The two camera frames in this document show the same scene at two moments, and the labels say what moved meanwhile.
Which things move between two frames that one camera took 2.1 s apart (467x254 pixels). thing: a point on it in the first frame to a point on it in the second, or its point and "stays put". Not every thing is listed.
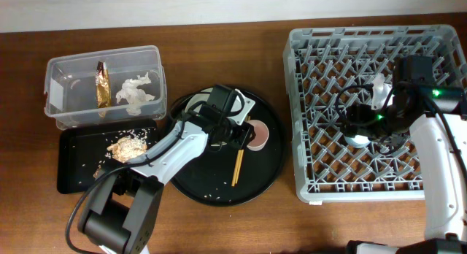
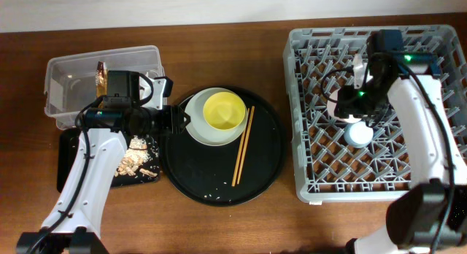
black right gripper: [355, 118] to [346, 106]
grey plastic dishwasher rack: [321, 61] stays put
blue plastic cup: [358, 141] stays put
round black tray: [228, 176] stays put
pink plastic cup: [262, 134] to [332, 101]
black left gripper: [246, 136] to [174, 124]
